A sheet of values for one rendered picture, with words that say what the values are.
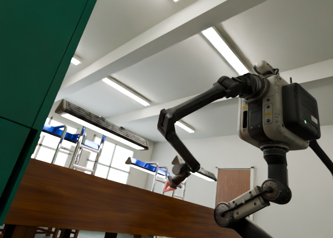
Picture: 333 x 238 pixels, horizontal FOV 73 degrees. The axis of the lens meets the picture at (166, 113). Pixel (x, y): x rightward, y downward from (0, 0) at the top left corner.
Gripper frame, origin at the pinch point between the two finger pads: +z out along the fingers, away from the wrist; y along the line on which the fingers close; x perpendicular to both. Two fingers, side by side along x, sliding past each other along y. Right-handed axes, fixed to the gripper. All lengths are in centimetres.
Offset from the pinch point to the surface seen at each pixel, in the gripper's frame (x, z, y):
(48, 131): -63, 37, 51
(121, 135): -26.8, -5.7, 32.8
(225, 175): -198, 67, -451
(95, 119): -29, -6, 51
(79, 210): 23, -1, 63
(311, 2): -119, -201, -97
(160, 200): 16.3, -7.8, 21.7
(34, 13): -16, -39, 102
